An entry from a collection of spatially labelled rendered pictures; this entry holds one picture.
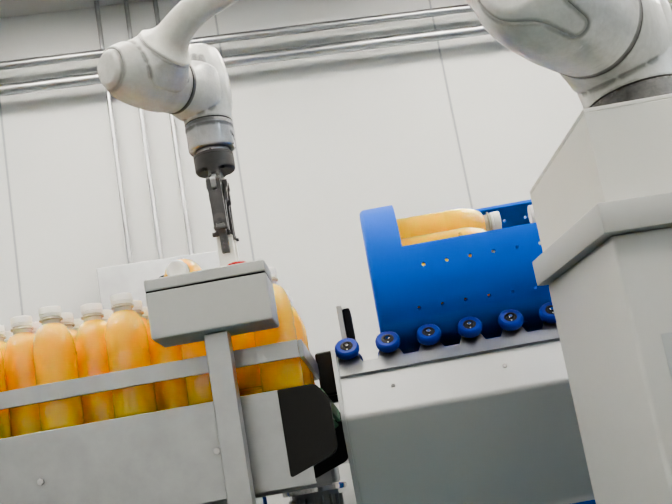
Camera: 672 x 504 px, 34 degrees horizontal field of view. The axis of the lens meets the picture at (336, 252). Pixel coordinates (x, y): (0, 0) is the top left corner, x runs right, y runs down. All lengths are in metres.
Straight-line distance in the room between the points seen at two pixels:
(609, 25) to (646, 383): 0.45
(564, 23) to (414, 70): 4.46
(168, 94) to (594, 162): 0.86
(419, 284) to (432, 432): 0.26
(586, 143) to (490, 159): 4.33
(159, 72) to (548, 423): 0.91
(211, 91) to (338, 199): 3.55
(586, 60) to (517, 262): 0.59
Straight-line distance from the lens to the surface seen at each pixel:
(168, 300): 1.78
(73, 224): 5.57
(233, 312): 1.76
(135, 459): 1.88
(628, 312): 1.37
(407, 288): 1.95
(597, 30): 1.44
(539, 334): 1.98
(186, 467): 1.86
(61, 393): 1.94
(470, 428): 1.94
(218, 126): 2.03
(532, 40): 1.40
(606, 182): 1.40
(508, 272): 1.97
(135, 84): 1.92
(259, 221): 5.50
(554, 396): 1.95
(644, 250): 1.39
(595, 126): 1.42
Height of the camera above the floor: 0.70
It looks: 13 degrees up
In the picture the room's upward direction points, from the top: 10 degrees counter-clockwise
